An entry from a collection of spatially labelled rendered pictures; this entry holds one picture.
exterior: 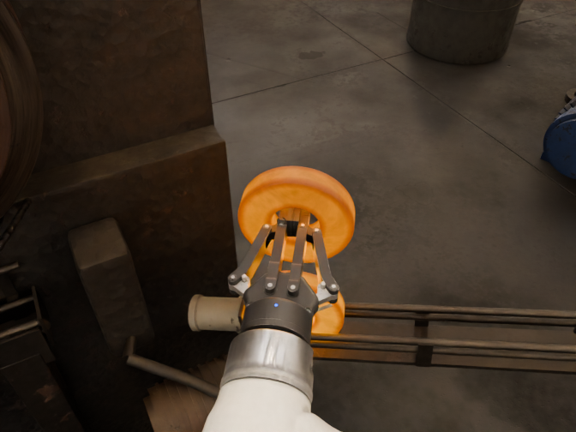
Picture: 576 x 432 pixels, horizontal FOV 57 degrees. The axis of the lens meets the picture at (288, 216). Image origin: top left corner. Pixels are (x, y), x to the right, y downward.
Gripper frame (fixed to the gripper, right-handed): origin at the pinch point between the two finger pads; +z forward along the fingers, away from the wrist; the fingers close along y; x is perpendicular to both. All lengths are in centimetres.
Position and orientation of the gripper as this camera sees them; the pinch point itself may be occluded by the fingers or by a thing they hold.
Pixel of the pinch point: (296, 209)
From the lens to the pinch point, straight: 69.0
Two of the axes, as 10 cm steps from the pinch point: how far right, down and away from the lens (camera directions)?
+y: 9.9, 0.8, -0.9
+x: -0.1, -7.0, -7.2
